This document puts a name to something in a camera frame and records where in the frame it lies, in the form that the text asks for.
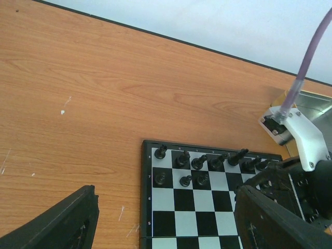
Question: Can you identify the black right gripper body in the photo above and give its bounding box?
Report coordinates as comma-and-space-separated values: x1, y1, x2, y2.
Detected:
243, 157, 327, 223

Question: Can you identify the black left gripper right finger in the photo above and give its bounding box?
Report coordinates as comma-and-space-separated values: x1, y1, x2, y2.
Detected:
235, 186, 331, 248

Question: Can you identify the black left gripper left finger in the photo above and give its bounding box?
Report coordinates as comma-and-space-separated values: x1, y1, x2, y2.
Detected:
1, 185, 99, 248

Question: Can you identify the black chess piece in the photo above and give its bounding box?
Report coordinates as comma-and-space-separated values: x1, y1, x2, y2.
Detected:
154, 172, 166, 186
240, 156, 261, 174
175, 151, 190, 169
228, 148, 249, 167
207, 154, 228, 172
255, 159, 272, 171
197, 173, 209, 186
154, 145, 167, 159
179, 175, 192, 187
191, 155, 207, 170

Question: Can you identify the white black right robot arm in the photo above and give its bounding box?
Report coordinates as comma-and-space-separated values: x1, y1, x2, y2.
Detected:
244, 156, 331, 225

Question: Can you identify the black chess piece on board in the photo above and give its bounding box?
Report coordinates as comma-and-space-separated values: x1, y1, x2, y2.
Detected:
154, 145, 167, 159
240, 156, 261, 174
179, 175, 192, 187
255, 159, 272, 171
154, 172, 166, 186
197, 173, 209, 186
191, 155, 207, 170
228, 148, 249, 167

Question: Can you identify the black white chessboard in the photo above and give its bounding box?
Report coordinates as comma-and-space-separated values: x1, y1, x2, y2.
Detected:
139, 140, 307, 249

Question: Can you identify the gold metal tin lid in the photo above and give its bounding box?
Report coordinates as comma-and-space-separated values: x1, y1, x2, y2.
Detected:
267, 90, 331, 157

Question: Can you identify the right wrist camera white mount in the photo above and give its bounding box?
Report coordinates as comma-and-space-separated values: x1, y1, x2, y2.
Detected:
258, 106, 331, 172

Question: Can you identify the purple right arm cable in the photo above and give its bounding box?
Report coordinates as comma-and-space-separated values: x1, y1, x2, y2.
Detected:
280, 5, 332, 122

